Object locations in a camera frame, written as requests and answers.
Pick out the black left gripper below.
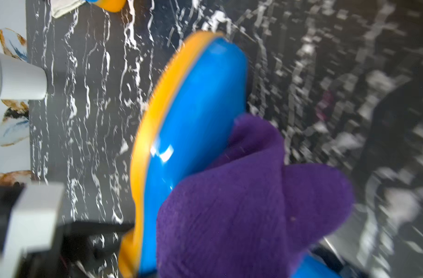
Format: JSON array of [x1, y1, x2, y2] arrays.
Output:
[[0, 183, 133, 278]]

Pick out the purple cloth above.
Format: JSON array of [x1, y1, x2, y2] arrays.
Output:
[[157, 114, 354, 278]]

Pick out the blue rubber boot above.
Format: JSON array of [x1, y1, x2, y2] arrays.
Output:
[[117, 30, 341, 278], [86, 0, 126, 13]]

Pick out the small white plant pot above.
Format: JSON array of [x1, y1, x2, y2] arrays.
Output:
[[0, 53, 48, 100]]

